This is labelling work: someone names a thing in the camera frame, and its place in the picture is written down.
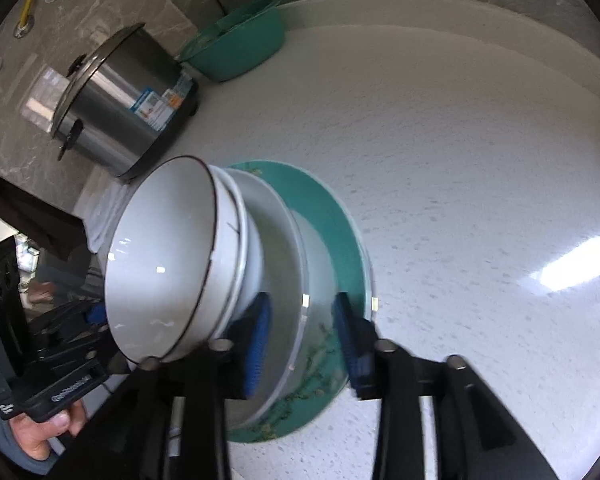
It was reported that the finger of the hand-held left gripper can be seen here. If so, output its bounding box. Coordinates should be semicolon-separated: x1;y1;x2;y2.
27;300;108;343
37;330;126;376

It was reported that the green plastic basin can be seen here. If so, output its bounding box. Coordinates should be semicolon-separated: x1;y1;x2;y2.
177;0;287;82

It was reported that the floral white bowl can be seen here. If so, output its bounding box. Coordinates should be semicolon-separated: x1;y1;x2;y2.
104;156;243;365

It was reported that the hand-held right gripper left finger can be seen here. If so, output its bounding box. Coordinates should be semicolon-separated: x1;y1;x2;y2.
67;292;273;480

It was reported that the stainless steel rice cooker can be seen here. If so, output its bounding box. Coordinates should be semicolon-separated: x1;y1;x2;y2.
50;22;199;183

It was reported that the yellow gas hose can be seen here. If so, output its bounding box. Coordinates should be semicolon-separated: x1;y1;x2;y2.
14;0;58;40

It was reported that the white cloth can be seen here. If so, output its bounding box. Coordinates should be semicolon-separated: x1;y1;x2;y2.
82;180;146;256

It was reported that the teal rim floral plate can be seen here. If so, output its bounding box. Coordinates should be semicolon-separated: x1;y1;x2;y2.
227;160;377;445

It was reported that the small white bowl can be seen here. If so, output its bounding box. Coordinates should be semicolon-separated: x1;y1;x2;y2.
215;165;253;331

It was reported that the person's left hand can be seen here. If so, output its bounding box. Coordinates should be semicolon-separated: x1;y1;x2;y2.
7;400;88;461

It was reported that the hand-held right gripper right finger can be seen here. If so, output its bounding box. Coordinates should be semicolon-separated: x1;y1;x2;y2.
332;292;561;480

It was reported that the large white dark-rimmed bowl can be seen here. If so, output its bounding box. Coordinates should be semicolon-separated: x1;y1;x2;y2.
230;167;307;426

